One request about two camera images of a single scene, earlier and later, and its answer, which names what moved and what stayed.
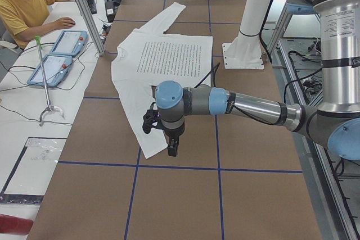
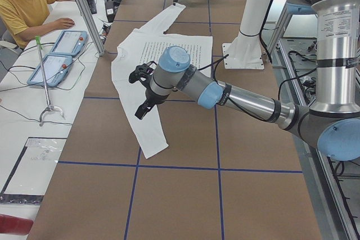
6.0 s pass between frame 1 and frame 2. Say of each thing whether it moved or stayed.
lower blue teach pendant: stayed
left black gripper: moved
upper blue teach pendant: stayed
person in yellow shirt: stayed
